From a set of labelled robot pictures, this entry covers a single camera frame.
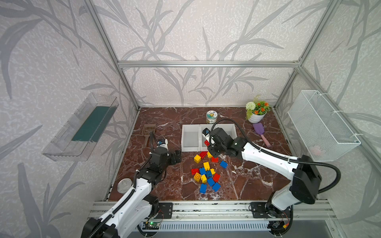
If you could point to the clear plastic wall tray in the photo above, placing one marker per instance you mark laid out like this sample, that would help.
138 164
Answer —
61 147

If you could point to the blue lego centre pile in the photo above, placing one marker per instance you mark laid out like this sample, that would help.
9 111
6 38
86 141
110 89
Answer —
202 171

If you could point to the small yellow lego brick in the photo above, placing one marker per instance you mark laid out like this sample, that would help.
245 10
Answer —
204 179

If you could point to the blue lego brick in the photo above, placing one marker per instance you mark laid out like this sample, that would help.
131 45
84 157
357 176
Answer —
224 164

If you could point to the blue lego bottom right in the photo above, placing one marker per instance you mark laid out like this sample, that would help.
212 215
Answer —
216 187

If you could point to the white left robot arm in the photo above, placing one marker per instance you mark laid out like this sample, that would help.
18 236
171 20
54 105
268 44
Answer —
137 203

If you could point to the brown slotted scoop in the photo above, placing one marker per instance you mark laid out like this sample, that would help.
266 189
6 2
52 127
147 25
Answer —
147 129

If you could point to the blue lego pile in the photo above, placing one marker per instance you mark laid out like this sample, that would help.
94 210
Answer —
211 182
202 171

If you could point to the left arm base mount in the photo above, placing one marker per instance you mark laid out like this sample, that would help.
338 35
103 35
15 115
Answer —
162 210

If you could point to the purple and pink scoop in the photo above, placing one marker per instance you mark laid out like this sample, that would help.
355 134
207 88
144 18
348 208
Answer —
260 130

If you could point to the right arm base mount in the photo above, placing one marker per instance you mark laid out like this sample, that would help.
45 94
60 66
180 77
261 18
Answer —
259 210

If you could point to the aluminium front rail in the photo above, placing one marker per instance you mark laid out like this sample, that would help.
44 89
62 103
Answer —
238 210

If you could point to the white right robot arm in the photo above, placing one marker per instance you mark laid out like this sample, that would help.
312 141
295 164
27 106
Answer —
302 172

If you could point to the white three-compartment bin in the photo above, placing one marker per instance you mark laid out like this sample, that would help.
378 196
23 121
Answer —
192 139

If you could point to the blue lego bottom left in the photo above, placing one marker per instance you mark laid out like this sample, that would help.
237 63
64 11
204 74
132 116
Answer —
203 188

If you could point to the white pot with flowers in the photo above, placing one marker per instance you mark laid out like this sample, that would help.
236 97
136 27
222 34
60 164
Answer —
256 110

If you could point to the green mat in tray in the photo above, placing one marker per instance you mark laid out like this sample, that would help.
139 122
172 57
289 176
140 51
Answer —
93 127

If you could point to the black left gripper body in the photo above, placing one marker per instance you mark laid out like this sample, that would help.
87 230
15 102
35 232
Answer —
169 160

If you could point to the yellow lego centre pile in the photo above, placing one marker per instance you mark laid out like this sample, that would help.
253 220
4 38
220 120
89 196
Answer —
206 166

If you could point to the small blue lego plate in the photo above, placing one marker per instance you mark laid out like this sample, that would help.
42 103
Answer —
209 173

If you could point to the white wire mesh basket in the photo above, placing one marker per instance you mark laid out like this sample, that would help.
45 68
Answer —
323 131

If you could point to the long red lego brick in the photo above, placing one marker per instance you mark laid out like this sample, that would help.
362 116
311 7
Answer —
203 154

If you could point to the large yellow lego brick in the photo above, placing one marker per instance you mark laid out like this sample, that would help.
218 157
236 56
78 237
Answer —
197 177

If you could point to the blue lego lower pile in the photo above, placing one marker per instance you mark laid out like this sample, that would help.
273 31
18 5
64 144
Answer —
211 182

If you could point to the small labelled tin can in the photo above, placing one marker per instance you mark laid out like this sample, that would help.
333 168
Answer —
211 117

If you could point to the red lego pile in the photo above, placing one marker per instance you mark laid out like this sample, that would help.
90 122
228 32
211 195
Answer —
216 177
194 171

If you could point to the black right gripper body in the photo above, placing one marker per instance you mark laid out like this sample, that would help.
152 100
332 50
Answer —
214 150

